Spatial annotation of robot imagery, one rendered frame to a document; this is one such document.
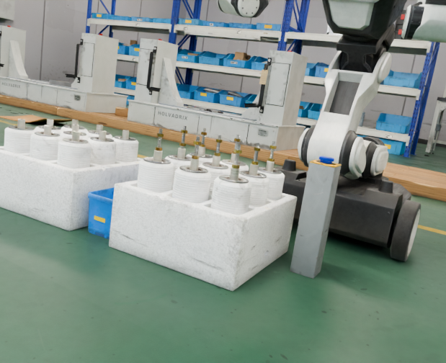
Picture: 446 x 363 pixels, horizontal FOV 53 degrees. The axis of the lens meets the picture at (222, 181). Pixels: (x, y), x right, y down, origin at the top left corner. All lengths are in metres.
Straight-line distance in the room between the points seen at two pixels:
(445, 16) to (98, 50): 3.71
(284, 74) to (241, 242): 2.43
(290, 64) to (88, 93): 2.00
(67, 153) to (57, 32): 7.54
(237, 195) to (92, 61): 3.55
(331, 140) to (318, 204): 0.29
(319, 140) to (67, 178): 0.77
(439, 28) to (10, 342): 1.09
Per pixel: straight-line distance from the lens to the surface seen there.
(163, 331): 0.92
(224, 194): 1.09
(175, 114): 3.77
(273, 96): 3.41
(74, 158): 1.40
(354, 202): 1.55
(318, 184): 1.21
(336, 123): 1.47
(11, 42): 5.65
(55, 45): 8.86
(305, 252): 1.26
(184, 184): 1.14
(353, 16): 1.50
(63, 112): 4.58
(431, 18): 1.18
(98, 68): 4.54
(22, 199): 1.52
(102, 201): 1.33
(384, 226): 1.54
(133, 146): 1.59
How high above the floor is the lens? 0.47
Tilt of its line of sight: 11 degrees down
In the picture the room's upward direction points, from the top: 8 degrees clockwise
